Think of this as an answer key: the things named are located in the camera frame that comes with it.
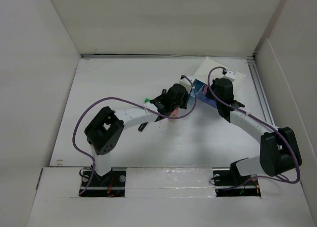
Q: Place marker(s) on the small black flat object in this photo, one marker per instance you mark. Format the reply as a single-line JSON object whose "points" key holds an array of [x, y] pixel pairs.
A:
{"points": [[142, 126]]}

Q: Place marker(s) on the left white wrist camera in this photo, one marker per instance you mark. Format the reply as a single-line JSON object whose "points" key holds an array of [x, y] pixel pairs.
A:
{"points": [[187, 82]]}

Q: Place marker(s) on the white drawer cabinet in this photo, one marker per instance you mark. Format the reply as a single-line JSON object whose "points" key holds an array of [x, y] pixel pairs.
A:
{"points": [[208, 64]]}

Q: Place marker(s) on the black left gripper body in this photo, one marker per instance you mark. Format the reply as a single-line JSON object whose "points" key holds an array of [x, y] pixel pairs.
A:
{"points": [[183, 103]]}

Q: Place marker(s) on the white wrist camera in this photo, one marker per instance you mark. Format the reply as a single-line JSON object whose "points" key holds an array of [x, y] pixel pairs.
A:
{"points": [[187, 82], [229, 74]]}

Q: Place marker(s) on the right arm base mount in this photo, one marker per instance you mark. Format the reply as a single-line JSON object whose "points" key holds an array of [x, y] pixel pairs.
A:
{"points": [[229, 183]]}

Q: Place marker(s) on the light blue drawer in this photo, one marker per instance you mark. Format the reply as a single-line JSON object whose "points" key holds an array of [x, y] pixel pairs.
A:
{"points": [[199, 86]]}

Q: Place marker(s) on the aluminium rail right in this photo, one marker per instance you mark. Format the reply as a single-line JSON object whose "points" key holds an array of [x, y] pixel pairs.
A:
{"points": [[260, 91]]}

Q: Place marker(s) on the dark blue drawer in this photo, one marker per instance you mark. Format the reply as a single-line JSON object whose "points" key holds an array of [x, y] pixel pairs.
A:
{"points": [[208, 101]]}

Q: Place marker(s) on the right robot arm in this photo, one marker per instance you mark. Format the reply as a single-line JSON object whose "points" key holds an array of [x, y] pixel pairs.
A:
{"points": [[279, 151]]}

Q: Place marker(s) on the pink drawer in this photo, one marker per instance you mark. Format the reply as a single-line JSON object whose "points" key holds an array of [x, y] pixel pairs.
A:
{"points": [[205, 88]]}

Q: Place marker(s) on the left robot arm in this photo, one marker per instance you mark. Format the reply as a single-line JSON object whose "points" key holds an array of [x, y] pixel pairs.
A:
{"points": [[105, 129]]}

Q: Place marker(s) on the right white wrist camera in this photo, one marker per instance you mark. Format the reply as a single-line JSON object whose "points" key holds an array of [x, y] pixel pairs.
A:
{"points": [[229, 74]]}

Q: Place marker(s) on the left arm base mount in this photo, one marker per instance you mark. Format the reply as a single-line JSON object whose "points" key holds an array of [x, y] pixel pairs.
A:
{"points": [[111, 185]]}

